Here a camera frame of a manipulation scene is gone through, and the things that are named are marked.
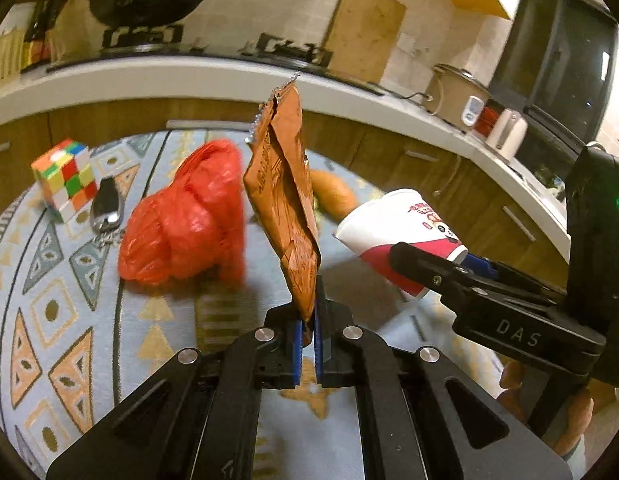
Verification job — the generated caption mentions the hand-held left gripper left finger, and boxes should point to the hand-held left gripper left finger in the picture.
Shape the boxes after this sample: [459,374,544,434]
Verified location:
[46,302,306,480]

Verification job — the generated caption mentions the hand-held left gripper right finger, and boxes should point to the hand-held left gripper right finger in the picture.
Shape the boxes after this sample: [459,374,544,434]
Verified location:
[312,276,573,480]

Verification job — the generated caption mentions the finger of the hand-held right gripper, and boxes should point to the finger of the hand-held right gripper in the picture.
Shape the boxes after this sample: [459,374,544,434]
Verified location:
[457,252,566,297]
[388,241,484,307]

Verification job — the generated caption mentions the white red paper cup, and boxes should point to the white red paper cup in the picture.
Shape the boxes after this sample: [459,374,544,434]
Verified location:
[334,188,467,301]

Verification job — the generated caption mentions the brown paper packet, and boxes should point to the brown paper packet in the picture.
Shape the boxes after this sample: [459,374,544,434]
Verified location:
[243,82,321,322]

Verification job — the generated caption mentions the person's right hand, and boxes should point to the person's right hand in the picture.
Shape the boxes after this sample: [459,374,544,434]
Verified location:
[499,359,619,462]

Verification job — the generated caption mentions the brown bread roll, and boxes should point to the brown bread roll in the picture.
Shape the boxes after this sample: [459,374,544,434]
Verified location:
[309,169,357,221]

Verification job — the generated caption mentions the wooden base cabinets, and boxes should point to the wooden base cabinets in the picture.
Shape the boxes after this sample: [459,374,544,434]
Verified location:
[0,105,573,281]

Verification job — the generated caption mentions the white electric kettle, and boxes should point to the white electric kettle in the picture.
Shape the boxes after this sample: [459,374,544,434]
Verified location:
[486,108,529,163]

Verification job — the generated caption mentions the patterned tablecloth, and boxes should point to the patterned tablecloth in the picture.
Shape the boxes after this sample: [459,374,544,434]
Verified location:
[0,130,565,480]

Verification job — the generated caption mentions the red container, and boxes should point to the red container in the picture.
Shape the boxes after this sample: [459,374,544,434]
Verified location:
[477,102,505,138]

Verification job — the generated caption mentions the beige rice cooker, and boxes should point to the beige rice cooker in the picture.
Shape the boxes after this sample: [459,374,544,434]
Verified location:
[424,63,491,133]

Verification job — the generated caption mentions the red plastic bag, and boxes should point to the red plastic bag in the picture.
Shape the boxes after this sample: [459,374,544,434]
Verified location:
[118,140,248,288]

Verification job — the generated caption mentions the dark window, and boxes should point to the dark window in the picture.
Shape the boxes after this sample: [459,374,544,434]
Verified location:
[489,0,619,171]

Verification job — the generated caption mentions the black car key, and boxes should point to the black car key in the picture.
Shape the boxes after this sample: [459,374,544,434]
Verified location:
[90,176,126,250]

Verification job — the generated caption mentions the wooden cutting board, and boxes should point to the wooden cutting board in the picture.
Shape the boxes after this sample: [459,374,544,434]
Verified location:
[322,0,407,85]

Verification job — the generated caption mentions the black burner grate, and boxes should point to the black burner grate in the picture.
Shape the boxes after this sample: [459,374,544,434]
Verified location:
[100,25,184,51]
[254,32,334,66]

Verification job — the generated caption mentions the colourful puzzle cube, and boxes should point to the colourful puzzle cube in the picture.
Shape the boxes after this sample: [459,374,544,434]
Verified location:
[31,139,98,223]

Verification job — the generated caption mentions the black glass gas hob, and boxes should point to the black glass gas hob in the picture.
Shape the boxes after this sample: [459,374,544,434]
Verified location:
[44,42,385,97]

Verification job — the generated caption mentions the white kitchen countertop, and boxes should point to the white kitchen countertop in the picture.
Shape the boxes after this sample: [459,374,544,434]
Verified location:
[0,52,570,226]

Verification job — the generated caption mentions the black wok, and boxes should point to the black wok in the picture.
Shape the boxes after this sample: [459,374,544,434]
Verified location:
[88,0,253,28]

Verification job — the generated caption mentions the pale woven basket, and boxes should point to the pale woven basket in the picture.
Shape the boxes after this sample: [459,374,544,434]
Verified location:
[0,30,28,88]

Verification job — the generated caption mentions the dark sauce bottle yellow label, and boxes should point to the dark sauce bottle yellow label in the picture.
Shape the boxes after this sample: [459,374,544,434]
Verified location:
[22,0,53,73]

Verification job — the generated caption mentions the rice cooker cable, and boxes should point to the rice cooker cable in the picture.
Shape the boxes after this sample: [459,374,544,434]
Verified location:
[384,91,463,196]

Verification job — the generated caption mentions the metal bead chain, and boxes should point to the metal bead chain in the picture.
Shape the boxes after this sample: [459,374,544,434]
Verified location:
[246,71,301,146]

